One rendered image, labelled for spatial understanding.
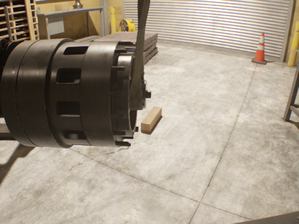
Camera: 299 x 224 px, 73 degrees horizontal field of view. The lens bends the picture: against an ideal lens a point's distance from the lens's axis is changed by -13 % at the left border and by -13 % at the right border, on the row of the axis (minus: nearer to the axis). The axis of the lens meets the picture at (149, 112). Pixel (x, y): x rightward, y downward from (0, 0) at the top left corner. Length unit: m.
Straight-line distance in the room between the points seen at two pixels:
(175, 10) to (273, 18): 2.58
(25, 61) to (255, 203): 1.69
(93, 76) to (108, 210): 1.03
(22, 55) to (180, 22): 5.76
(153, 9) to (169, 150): 5.29
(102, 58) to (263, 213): 1.46
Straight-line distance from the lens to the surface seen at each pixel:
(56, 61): 0.99
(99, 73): 0.90
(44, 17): 5.53
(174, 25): 6.65
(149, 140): 2.25
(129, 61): 0.97
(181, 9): 6.54
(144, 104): 1.06
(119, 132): 0.94
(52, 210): 1.75
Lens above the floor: 1.30
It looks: 28 degrees down
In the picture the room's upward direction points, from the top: straight up
